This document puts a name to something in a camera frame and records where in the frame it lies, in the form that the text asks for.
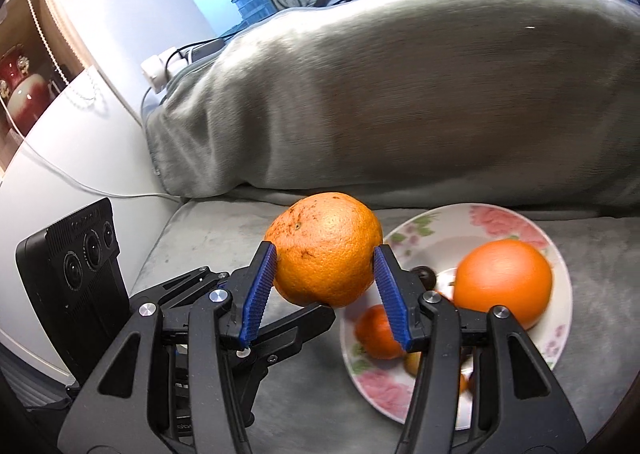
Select small kumquat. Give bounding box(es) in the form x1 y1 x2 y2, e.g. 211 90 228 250
459 373 469 394

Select red white vase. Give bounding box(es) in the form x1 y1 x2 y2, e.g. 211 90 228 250
0 44 53 135

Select large rough orange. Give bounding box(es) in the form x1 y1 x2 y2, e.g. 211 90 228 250
264 192 383 308

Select grey fleece blanket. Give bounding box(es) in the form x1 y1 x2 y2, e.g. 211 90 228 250
144 0 639 439

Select large smooth orange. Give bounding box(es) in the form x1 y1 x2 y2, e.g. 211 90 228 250
452 240 553 330

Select floral white plate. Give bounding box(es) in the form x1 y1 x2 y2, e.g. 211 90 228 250
340 203 573 424

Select white cable on wall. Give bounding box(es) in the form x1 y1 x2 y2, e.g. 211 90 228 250
0 98 184 203

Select dark plum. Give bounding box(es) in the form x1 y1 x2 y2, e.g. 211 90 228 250
411 266 437 291

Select brown longan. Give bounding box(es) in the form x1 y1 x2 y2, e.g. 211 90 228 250
404 352 422 378

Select mandarin with stem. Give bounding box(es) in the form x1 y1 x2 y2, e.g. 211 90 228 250
354 305 405 360

